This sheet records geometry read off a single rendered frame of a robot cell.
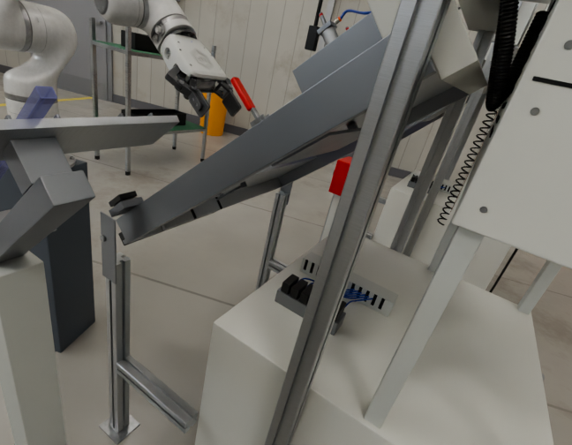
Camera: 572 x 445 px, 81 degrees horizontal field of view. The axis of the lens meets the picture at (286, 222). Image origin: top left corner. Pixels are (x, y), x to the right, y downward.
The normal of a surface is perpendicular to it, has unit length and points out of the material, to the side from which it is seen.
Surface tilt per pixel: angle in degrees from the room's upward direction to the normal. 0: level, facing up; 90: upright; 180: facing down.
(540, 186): 90
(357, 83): 90
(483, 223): 90
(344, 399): 0
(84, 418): 0
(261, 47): 90
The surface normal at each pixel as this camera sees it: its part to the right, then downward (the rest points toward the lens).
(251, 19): -0.20, 0.40
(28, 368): 0.84, 0.39
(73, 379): 0.21, -0.88
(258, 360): -0.51, 0.28
